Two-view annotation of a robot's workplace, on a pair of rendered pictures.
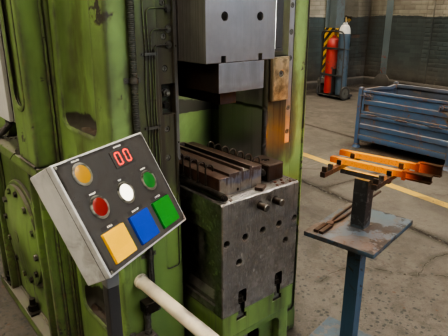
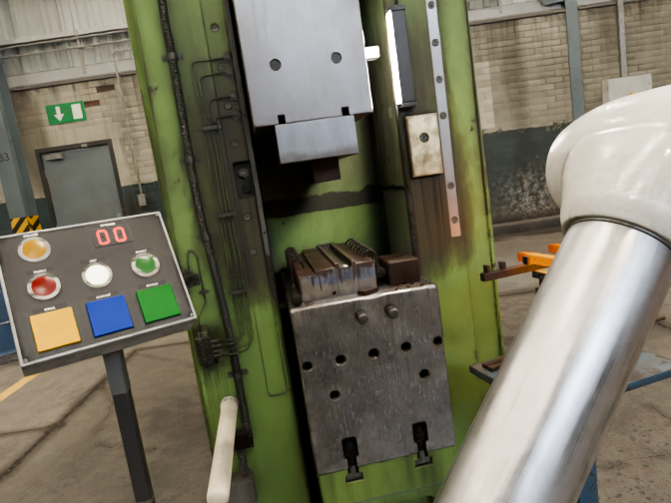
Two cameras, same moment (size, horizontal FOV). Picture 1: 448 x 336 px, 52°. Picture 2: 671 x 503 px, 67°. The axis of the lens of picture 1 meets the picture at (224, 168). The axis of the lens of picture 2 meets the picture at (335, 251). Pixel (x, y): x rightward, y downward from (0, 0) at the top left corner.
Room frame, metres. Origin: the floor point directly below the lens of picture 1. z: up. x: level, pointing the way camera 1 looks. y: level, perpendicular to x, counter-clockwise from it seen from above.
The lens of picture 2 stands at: (0.44, -0.75, 1.23)
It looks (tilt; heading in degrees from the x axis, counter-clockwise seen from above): 9 degrees down; 32
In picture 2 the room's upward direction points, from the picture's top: 8 degrees counter-clockwise
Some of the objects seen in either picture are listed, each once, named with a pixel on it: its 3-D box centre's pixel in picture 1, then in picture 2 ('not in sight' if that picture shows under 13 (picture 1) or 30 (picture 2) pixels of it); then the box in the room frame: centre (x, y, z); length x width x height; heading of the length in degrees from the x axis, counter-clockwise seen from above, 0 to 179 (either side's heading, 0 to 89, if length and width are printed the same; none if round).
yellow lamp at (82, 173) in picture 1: (82, 174); (34, 250); (0.99, 0.32, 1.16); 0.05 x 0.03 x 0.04; 130
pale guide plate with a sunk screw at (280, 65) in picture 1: (279, 79); (423, 145); (1.83, -0.22, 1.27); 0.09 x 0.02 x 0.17; 130
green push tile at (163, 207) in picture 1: (164, 211); (158, 303); (1.14, 0.16, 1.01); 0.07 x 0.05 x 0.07; 155
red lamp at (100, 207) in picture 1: (99, 207); (44, 285); (0.98, 0.29, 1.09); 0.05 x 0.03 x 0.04; 130
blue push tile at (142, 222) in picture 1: (143, 226); (109, 315); (1.05, 0.20, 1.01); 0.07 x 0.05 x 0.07; 155
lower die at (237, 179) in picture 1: (205, 165); (327, 266); (1.69, 0.07, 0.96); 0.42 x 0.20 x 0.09; 40
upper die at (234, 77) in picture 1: (203, 71); (309, 145); (1.69, 0.07, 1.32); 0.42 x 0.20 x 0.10; 40
